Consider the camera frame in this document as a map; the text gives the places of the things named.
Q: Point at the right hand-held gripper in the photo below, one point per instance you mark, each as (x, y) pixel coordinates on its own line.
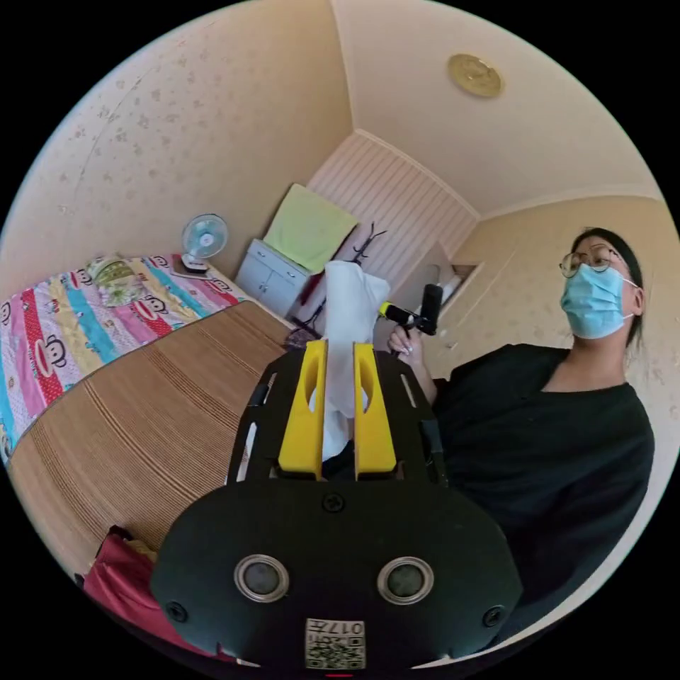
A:
(408, 319)

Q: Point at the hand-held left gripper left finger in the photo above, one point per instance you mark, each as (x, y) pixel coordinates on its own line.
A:
(304, 419)

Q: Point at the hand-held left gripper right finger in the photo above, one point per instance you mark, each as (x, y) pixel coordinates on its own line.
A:
(375, 425)

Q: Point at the white long sleeve shirt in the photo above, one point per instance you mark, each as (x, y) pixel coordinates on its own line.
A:
(348, 311)

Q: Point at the person's right forearm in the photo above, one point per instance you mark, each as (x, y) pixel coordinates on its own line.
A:
(425, 383)

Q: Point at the person's right hand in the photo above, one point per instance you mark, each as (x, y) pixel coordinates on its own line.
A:
(405, 350)

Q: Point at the black coat rack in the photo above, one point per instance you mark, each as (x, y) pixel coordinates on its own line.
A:
(366, 244)

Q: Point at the white cupboard with green cloth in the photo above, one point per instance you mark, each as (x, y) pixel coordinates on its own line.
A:
(276, 271)

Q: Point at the person's body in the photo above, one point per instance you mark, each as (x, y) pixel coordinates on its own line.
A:
(536, 457)

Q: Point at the bed with mat and quilt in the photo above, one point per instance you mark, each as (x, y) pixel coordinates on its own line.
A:
(138, 414)

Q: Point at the white table fan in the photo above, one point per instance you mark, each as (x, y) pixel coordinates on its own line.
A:
(203, 240)

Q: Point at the green floral pillow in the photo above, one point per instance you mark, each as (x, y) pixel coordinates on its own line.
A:
(114, 279)

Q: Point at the pile of clothes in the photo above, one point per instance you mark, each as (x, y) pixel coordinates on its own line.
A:
(119, 581)

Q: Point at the round gold ceiling lamp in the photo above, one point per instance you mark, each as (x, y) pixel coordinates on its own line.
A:
(474, 75)

